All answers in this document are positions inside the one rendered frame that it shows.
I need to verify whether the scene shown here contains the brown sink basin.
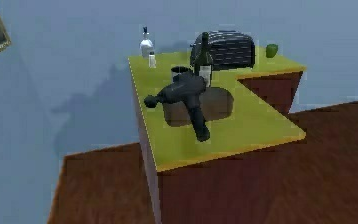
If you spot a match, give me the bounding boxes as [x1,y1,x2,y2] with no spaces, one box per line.
[162,86,236,128]

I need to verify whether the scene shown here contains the black cup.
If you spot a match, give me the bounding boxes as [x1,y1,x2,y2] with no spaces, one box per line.
[170,65,195,84]

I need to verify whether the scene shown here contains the white salt shaker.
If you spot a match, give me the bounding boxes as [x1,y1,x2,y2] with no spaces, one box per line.
[148,51,157,69]

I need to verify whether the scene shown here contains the dark green wine bottle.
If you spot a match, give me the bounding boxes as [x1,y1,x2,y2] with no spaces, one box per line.
[193,31,215,88]

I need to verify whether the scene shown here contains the brown cabinet with green worktop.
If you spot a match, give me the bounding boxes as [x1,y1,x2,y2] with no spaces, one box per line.
[127,45,358,224]

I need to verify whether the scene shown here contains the green apple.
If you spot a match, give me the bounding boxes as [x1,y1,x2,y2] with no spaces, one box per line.
[265,43,280,59]

